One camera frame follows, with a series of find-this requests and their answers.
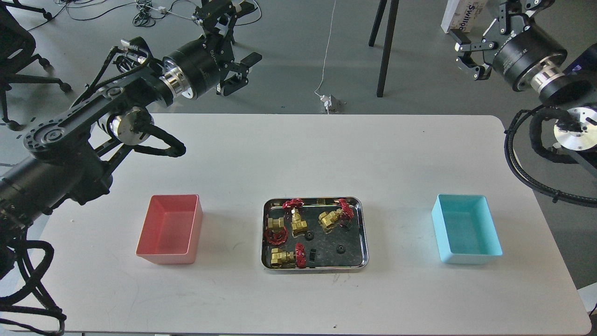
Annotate black office chair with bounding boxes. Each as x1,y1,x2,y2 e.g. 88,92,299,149
0,1,72,131

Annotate brass valve red handle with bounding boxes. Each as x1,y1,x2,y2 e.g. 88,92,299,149
264,217,288,246

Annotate brass valve bottom left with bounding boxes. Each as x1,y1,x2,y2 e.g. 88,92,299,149
270,243,306,269

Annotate white cardboard box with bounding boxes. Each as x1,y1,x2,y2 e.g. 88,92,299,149
441,0,488,34

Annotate black floor cables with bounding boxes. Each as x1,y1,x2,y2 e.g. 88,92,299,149
54,0,263,28

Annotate small black gear upper right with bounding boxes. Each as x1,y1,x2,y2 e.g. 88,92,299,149
340,220,352,231

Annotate pink plastic box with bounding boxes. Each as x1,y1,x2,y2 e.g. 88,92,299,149
136,194,203,265

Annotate blue plastic box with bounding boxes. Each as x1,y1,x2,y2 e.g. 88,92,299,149
431,194,503,265

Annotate brass valve top centre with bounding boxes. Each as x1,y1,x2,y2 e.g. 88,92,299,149
282,198,309,238

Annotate white cable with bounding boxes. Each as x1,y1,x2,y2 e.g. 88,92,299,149
314,0,337,98

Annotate metal tray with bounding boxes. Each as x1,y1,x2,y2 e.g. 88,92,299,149
260,196,369,273

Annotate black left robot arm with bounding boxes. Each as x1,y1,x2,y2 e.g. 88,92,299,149
1,0,262,336

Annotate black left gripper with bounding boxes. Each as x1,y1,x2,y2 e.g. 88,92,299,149
162,0,263,99

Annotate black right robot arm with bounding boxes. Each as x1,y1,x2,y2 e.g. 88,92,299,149
448,0,597,208

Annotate brass valve top right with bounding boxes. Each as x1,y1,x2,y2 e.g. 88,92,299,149
318,198,354,234

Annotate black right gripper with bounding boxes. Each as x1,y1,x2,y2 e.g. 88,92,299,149
454,0,568,92

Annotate black table leg right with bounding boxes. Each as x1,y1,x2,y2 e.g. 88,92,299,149
368,0,400,98

